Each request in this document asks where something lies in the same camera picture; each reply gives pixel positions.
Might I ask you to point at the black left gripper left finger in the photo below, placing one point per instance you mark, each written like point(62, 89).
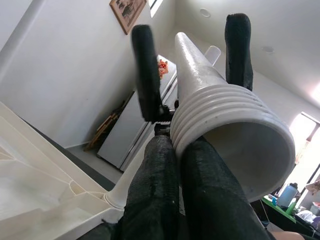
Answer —
point(152, 190)

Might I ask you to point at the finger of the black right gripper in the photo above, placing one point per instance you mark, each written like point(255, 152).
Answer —
point(147, 75)
point(238, 50)

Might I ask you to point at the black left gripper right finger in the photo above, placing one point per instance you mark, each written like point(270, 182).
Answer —
point(212, 200)

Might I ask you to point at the white plastic table leg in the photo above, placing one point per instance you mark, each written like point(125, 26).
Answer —
point(200, 75)
point(117, 191)

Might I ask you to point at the red fridge sticker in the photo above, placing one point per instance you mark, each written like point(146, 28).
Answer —
point(163, 68)

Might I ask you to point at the round recessed ceiling light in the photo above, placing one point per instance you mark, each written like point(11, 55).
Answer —
point(268, 50)
point(205, 12)

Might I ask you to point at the white refrigerator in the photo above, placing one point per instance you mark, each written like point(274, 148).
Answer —
point(125, 140)

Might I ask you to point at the wooden folding rack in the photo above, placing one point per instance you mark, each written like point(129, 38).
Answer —
point(105, 127)

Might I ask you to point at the wooden framed picture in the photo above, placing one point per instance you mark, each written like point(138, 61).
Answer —
point(127, 13)

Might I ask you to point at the green top desk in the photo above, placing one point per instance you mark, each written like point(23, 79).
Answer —
point(280, 207)

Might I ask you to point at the blue water bottle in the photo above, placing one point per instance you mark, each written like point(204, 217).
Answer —
point(288, 196)

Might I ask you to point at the person bare leg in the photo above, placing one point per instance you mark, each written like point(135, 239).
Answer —
point(287, 236)

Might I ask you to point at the white plastic table top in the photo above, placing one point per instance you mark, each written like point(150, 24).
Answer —
point(37, 180)

